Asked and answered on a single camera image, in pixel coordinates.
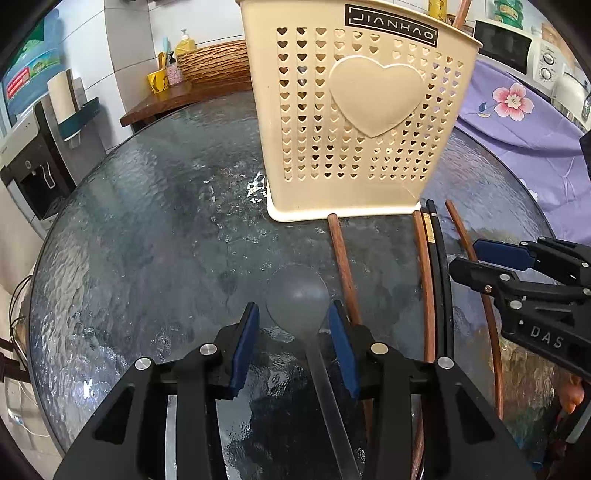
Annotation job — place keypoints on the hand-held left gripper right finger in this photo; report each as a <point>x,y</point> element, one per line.
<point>341,346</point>

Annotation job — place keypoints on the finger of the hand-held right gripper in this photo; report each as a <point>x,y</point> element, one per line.
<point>501,254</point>
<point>485,277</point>

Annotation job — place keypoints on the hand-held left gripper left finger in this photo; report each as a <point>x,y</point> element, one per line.
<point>244,346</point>

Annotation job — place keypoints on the brown wooden chopstick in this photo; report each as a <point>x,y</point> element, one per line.
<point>427,300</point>
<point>461,14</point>
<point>461,233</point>
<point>344,277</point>

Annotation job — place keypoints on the clear plastic spoon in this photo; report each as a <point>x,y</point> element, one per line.
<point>295,295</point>

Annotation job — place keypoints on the cream perforated utensil holder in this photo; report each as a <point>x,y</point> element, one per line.
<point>369,138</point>

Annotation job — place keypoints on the person's right hand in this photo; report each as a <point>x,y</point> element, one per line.
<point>571,392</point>

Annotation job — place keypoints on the purple floral cloth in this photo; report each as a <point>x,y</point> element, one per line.
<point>531,147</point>

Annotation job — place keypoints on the round glass table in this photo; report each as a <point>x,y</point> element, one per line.
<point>161,230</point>

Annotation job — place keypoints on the white kettle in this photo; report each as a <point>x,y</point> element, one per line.
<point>572,90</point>

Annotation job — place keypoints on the white microwave oven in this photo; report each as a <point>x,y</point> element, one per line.
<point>503,44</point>

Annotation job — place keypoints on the green noodle cup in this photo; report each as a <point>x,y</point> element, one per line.
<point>508,9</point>

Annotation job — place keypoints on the wooden counter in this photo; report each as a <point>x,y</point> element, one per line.
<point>175,100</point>

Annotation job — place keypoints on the water dispenser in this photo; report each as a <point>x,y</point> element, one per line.
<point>27,175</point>

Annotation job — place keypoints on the yellow mug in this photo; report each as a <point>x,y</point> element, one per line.
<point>159,81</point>

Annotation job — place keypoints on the small dotted bottle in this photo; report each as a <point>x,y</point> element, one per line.
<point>173,71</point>

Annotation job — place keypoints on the woven basket basin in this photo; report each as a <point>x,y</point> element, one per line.
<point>217,60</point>

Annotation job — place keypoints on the yellow soap dispenser bottle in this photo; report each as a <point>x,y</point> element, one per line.
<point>185,45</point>

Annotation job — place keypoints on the blue water jug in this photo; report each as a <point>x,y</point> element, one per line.
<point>27,60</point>

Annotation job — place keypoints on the teal wall holder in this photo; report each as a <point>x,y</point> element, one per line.
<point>81,117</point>

